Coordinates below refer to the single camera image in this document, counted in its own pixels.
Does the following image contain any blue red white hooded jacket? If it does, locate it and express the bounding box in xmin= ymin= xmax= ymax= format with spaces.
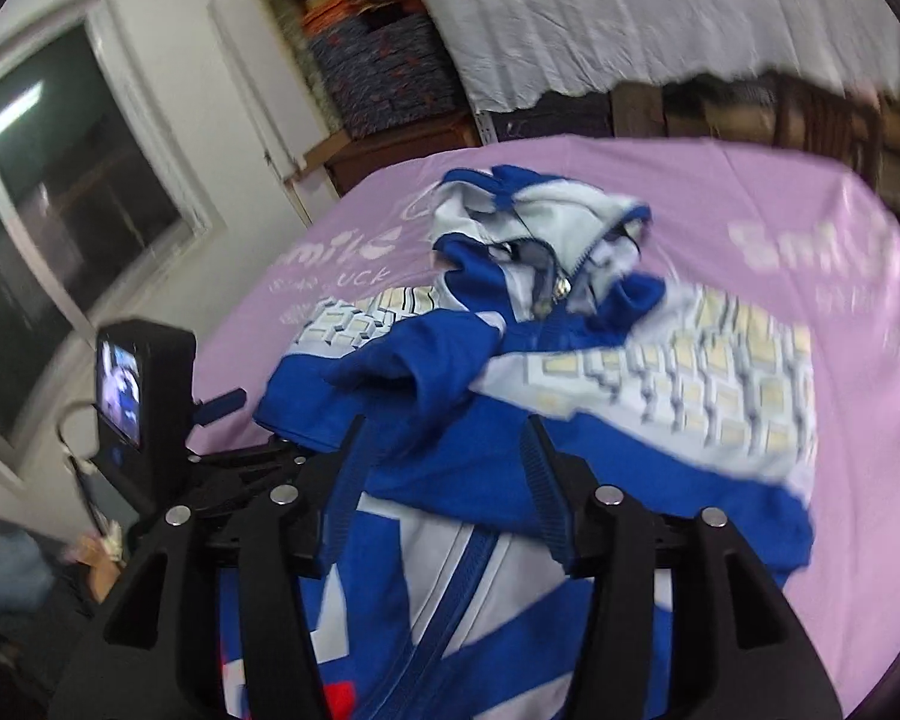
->
xmin=217 ymin=165 xmax=818 ymax=720

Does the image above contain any purple printed blanket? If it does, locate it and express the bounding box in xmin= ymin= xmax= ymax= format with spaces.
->
xmin=191 ymin=133 xmax=900 ymax=720

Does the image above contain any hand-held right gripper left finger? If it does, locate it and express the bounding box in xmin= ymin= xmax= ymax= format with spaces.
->
xmin=45 ymin=414 xmax=367 ymax=720

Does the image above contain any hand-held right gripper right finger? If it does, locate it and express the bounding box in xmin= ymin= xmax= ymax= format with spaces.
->
xmin=521 ymin=416 xmax=845 ymax=720

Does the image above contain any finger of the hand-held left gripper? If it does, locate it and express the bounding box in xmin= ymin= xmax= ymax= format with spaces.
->
xmin=187 ymin=441 xmax=323 ymax=518
xmin=193 ymin=388 xmax=245 ymax=427

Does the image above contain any white lace curtain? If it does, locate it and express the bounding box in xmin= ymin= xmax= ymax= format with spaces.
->
xmin=390 ymin=0 xmax=900 ymax=115

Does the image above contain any white flat board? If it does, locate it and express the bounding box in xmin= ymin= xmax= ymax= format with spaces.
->
xmin=208 ymin=0 xmax=346 ymax=227

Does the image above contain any dark wooden chair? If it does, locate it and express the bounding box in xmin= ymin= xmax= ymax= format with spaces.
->
xmin=757 ymin=71 xmax=884 ymax=188

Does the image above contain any stack of orange boxes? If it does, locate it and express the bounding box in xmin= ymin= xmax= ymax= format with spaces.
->
xmin=300 ymin=0 xmax=422 ymax=32

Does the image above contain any wooden storage bench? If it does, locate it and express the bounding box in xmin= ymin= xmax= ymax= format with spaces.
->
xmin=487 ymin=75 xmax=900 ymax=220

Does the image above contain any white framed window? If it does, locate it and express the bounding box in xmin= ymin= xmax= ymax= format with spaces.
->
xmin=0 ymin=0 xmax=220 ymax=481

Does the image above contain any brown wooden shelf unit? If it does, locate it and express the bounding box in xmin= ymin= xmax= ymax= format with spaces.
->
xmin=259 ymin=0 xmax=490 ymax=200

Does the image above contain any stack of dark floral boxes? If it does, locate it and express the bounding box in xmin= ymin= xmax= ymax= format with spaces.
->
xmin=307 ymin=11 xmax=470 ymax=141

